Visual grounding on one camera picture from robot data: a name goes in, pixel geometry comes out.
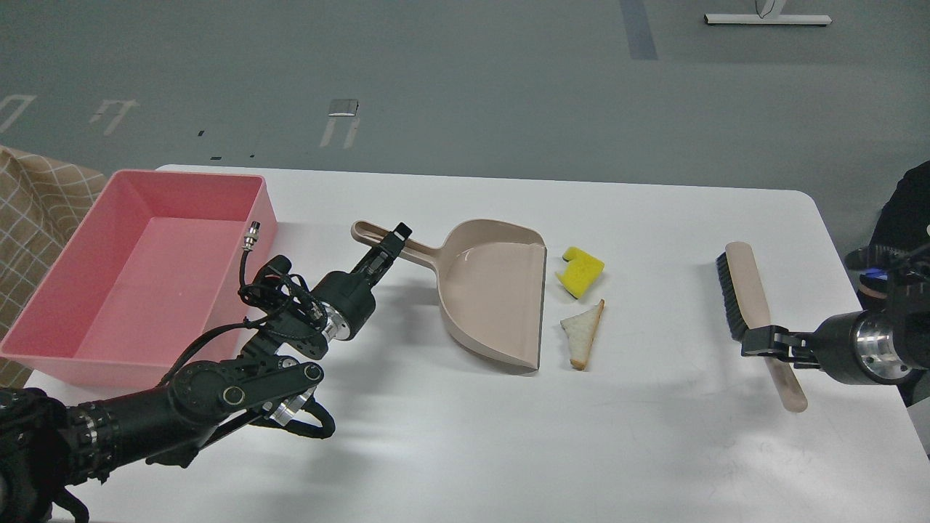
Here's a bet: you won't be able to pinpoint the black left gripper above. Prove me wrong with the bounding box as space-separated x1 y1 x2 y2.
312 222 412 341

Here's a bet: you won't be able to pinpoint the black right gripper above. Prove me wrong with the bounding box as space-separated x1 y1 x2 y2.
741 311 913 385

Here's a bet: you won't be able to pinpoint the beige hand brush black bristles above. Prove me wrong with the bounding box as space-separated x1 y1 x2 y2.
715 241 809 413

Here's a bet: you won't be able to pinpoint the beige plastic dustpan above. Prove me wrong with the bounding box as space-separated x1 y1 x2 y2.
351 219 547 374

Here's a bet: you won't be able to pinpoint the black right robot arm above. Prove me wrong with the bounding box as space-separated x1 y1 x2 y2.
716 163 929 413

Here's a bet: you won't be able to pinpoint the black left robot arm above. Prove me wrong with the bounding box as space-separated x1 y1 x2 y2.
2 222 411 522

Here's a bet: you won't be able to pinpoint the pink plastic bin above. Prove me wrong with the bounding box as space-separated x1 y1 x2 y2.
2 170 277 390

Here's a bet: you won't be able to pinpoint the yellow sponge piece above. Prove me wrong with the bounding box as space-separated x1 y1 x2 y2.
556 247 605 300

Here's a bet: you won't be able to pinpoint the white bread slice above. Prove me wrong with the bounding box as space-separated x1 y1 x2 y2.
560 300 606 371

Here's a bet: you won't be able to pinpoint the white table leg base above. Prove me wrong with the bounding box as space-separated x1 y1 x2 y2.
703 1 833 27

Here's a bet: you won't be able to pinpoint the beige checkered cloth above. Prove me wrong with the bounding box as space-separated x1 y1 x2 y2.
0 145 107 390

